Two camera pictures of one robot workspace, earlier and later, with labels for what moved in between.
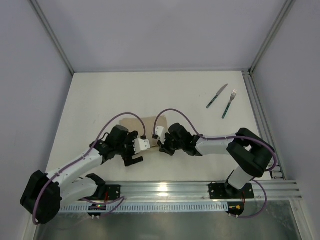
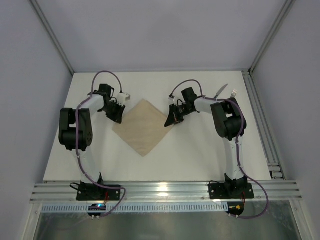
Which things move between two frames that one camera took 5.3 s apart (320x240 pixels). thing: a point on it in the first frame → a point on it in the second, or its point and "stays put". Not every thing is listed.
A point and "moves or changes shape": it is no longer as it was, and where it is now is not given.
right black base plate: (220, 191) stays put
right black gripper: (165, 143) → (174, 113)
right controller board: (235, 208) stays put
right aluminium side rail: (251, 83) stays put
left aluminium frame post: (36, 4) stays put
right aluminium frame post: (286, 8) stays put
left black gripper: (129, 149) → (114, 109)
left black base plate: (104, 193) stays put
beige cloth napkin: (136, 124) moves or changes shape
